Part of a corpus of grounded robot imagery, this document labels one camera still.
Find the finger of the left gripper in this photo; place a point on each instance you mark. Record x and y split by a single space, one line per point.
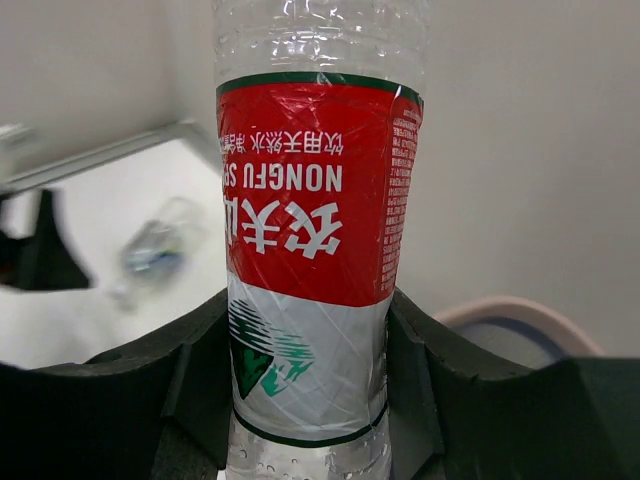
42 261

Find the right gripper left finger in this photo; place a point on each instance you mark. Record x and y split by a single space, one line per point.
158 407

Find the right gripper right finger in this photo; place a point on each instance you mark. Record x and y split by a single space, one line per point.
457 411

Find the clear bottle green label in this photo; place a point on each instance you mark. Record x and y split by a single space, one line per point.
155 255

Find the red label water bottle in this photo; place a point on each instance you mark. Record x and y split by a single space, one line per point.
319 109

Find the grey mesh waste bin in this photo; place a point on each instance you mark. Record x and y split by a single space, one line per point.
521 330

